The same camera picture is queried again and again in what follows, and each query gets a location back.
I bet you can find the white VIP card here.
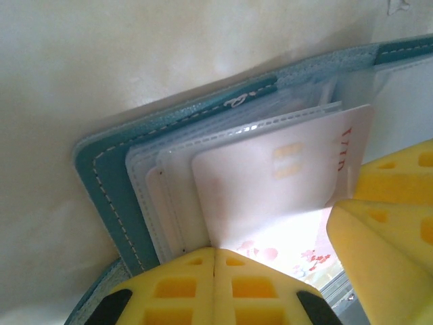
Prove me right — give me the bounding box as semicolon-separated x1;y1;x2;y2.
191;104;375;253

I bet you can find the white floral print card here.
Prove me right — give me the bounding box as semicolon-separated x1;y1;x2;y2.
233;206;342;284

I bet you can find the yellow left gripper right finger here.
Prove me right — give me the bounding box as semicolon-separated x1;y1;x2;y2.
214;248;342;325

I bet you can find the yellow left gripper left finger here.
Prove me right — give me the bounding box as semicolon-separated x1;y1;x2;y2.
91;246;217;325

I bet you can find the pale pink card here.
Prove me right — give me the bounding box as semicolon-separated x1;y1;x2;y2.
145;165;177;258

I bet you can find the teal leather card holder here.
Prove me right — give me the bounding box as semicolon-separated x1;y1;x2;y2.
64;32;433;325

